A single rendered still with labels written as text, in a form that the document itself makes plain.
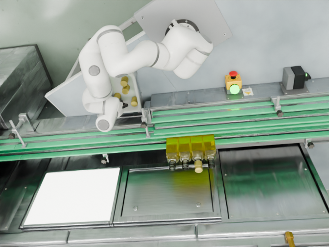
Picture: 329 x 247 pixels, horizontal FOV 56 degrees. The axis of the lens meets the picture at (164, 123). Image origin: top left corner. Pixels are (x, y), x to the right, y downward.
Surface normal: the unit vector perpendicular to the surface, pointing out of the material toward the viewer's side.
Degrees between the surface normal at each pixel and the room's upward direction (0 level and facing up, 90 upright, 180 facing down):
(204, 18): 3
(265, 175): 90
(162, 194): 90
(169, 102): 90
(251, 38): 0
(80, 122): 90
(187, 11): 3
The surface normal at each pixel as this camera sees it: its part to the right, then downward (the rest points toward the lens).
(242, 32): -0.04, 0.62
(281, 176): -0.14, -0.78
